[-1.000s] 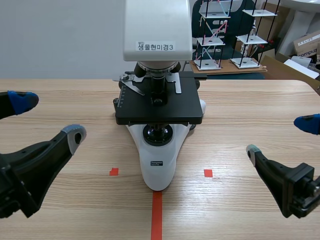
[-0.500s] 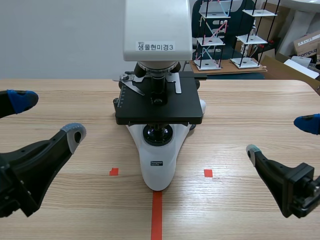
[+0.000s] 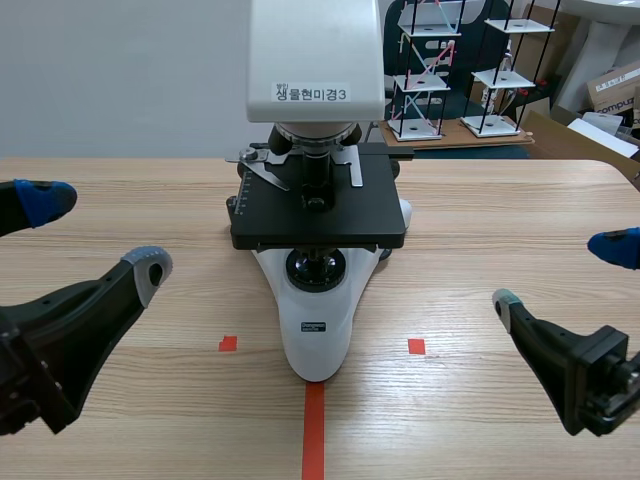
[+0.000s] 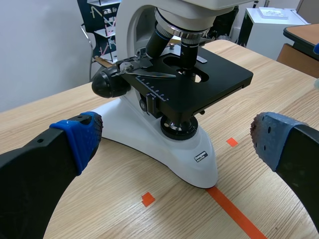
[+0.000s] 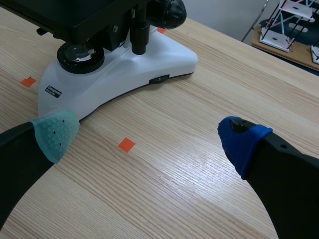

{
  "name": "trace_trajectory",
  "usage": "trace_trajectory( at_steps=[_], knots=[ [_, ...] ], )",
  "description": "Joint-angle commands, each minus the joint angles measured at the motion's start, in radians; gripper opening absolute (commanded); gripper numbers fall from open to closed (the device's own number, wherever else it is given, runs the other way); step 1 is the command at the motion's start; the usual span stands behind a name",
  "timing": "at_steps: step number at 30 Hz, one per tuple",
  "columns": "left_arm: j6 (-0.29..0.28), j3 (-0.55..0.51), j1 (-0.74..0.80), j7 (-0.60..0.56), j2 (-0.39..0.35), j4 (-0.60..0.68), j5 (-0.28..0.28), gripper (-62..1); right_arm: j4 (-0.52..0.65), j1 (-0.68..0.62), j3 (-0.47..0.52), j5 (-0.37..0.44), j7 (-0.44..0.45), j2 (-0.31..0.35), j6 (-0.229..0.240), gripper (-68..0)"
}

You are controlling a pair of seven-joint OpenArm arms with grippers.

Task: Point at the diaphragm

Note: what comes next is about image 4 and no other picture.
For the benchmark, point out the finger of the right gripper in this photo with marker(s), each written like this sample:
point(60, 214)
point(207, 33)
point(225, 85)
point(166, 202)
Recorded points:
point(316, 48)

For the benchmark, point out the wooden desk with dark edge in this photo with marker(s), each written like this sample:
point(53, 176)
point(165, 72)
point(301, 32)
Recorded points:
point(300, 47)

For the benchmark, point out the white cabinet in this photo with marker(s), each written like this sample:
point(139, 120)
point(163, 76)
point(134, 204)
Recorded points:
point(269, 25)

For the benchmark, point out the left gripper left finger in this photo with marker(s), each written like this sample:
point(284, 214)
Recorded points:
point(37, 174)

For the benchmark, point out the dark blue chair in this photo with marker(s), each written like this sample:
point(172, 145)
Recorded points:
point(99, 35)

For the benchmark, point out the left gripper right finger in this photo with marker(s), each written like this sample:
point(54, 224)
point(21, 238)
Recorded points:
point(296, 159)

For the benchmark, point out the white and black microscope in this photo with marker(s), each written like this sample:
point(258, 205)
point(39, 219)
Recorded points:
point(174, 87)

